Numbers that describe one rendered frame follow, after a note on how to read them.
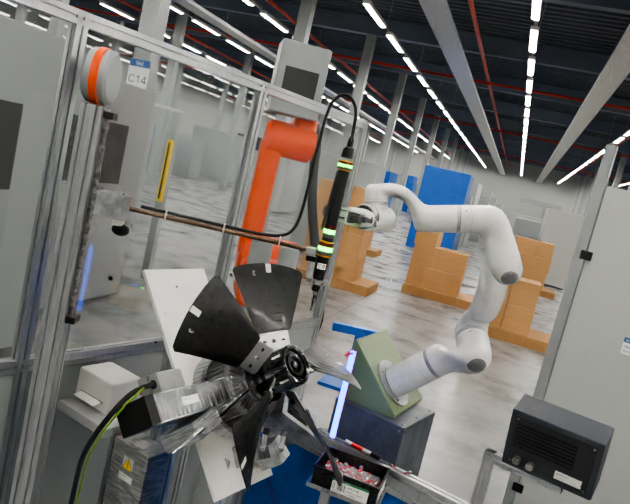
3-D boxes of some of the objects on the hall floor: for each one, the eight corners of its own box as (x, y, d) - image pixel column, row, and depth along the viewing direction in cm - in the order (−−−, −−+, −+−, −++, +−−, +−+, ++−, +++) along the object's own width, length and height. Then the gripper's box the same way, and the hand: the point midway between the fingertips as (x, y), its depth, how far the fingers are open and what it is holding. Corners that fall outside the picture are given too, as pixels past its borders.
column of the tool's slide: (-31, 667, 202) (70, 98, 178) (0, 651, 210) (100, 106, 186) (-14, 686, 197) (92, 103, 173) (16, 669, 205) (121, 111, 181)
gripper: (344, 199, 206) (314, 194, 191) (391, 211, 197) (364, 208, 182) (338, 222, 207) (309, 219, 192) (385, 235, 198) (358, 233, 183)
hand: (338, 213), depth 188 cm, fingers open, 8 cm apart
